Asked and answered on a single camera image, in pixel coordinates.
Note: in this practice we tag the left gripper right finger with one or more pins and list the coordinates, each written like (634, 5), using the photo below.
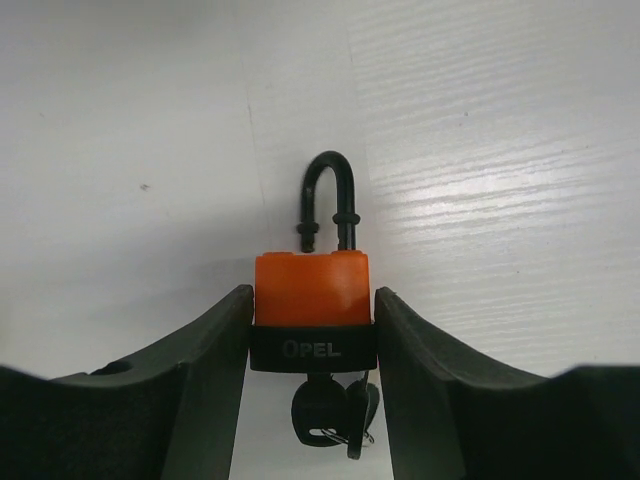
(453, 412)

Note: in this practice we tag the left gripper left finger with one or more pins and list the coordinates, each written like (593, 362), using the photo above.
(167, 411)

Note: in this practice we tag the orange black padlock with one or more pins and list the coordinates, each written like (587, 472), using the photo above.
(313, 311)

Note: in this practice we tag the black-headed keys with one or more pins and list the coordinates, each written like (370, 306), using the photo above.
(325, 414)

